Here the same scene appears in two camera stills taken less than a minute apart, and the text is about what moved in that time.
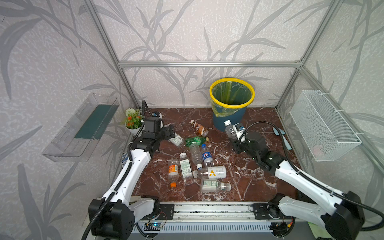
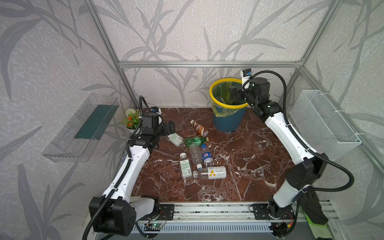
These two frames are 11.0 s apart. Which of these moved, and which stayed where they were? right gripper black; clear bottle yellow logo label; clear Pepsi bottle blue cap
Moved: right gripper black
Stayed: clear bottle yellow logo label; clear Pepsi bottle blue cap
